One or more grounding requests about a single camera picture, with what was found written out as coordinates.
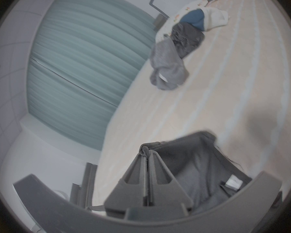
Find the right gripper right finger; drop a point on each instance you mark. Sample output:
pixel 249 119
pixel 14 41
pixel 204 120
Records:
pixel 167 193

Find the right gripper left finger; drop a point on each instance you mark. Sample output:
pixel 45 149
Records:
pixel 128 193

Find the black T-shirt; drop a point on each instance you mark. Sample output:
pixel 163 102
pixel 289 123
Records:
pixel 198 164

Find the black chest of drawers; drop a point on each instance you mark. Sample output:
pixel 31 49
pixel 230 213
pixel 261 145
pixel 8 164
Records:
pixel 87 186

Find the round mirror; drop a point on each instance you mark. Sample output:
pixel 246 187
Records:
pixel 63 193

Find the blue-green curtain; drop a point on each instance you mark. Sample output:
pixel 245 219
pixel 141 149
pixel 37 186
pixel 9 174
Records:
pixel 68 105
pixel 92 45

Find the bed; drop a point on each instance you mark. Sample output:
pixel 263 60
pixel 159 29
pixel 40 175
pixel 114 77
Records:
pixel 220 93

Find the grey garment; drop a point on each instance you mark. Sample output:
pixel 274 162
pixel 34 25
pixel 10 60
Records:
pixel 167 62

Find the black shiny garment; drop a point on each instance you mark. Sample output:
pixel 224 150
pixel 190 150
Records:
pixel 188 40

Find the white printed pillow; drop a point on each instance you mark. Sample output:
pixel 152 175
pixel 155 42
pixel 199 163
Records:
pixel 172 23

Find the grey bedside table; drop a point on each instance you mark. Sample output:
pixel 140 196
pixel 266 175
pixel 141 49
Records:
pixel 159 22

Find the dark blue garment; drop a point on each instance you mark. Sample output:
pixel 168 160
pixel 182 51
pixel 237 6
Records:
pixel 194 18

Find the white garment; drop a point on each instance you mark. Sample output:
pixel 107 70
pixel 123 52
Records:
pixel 215 18

